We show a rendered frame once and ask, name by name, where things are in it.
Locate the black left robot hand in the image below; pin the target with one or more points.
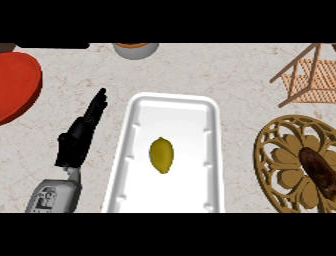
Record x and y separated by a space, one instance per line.
79 136

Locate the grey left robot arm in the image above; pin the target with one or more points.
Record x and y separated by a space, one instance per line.
54 195

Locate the round ornate wooden placemat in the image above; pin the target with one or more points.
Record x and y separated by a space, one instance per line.
286 163

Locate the wooden tiered shelf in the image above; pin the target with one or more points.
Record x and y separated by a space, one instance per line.
319 80

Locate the yellow lemon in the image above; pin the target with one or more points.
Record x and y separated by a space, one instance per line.
161 156

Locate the white rectangular tray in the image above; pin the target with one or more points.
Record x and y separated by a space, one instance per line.
168 160

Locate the round red plate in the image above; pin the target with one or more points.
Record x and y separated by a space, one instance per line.
3 88

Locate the grey bowl with orange contents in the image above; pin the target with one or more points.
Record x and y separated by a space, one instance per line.
135 50

